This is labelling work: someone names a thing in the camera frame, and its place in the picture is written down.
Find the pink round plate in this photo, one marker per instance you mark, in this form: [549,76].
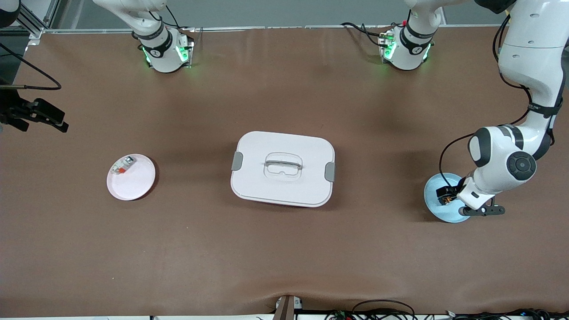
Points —
[133,184]

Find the aluminium frame profile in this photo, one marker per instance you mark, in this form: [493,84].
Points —
[34,31]

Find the light blue round plate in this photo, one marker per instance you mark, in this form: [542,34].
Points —
[433,202]

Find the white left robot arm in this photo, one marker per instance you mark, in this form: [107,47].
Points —
[502,164]

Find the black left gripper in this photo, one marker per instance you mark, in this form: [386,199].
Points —
[450,191]

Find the silver table edge strip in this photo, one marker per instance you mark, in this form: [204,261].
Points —
[289,27]

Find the white red switch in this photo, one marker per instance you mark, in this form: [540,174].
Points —
[123,165]

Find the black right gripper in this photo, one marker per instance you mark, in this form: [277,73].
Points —
[10,110]

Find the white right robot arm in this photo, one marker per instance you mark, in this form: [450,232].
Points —
[162,53]

